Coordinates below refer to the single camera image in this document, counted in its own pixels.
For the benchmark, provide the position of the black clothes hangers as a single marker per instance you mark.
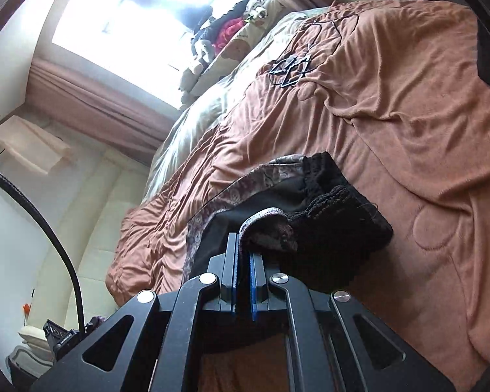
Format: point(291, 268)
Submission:
point(313, 44)

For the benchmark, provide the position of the black pants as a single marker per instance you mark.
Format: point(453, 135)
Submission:
point(300, 213)

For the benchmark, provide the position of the beige duvet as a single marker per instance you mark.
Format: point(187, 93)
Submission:
point(231, 73)

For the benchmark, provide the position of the brown bed blanket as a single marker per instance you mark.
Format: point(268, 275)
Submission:
point(403, 113)

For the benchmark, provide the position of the pink curtain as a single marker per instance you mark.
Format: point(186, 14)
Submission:
point(96, 110)

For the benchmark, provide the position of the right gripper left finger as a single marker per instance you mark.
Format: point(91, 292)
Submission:
point(208, 322)

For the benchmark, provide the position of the cream padded headboard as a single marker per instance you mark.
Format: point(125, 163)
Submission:
point(106, 185)

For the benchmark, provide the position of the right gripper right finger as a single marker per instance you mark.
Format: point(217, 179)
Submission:
point(283, 302)

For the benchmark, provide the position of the pile of clothes and toys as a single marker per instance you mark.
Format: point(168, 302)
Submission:
point(220, 47)

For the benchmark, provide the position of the beige hanging cloth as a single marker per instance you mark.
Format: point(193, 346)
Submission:
point(32, 146)

